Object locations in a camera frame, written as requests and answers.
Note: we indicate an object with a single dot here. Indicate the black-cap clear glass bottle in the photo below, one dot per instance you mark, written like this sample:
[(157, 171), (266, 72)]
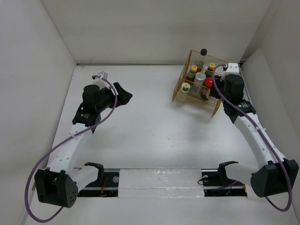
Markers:
[(201, 59)]

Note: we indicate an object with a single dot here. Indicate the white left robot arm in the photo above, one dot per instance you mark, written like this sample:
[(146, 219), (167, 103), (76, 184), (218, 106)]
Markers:
[(58, 184)]

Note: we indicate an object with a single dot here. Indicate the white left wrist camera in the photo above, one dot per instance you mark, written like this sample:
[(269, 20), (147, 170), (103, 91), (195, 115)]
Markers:
[(99, 78)]

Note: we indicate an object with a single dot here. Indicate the green-cap spice shaker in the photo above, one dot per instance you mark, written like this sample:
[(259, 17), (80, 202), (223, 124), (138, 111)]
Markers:
[(183, 92)]

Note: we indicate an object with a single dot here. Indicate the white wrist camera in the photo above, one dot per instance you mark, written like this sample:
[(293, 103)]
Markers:
[(99, 78), (231, 68)]

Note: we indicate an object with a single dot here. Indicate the silver-cap white shaker bottle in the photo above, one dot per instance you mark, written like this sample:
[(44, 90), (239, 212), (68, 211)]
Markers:
[(198, 82)]

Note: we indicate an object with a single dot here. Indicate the yellow wire mesh basket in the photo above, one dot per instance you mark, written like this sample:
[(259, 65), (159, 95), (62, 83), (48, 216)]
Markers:
[(212, 105)]

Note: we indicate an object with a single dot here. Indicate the red-lid dark sauce jar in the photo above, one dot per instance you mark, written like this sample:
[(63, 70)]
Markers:
[(205, 90)]

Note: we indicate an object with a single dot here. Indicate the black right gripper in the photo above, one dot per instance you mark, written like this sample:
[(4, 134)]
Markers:
[(219, 80)]

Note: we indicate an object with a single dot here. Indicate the yellow-cap sauce bottle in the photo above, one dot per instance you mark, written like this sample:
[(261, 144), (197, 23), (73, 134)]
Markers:
[(209, 69), (190, 76)]

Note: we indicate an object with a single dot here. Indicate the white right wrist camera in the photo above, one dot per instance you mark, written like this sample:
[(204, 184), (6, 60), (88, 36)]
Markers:
[(231, 68)]

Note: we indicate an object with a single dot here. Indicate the yellow-cap sauce bottle front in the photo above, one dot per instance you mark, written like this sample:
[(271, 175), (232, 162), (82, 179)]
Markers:
[(209, 69)]

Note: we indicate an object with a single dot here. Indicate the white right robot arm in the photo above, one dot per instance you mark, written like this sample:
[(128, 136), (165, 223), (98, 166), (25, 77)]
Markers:
[(275, 174)]

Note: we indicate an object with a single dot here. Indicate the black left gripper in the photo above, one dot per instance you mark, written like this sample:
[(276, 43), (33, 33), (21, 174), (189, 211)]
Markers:
[(123, 96)]

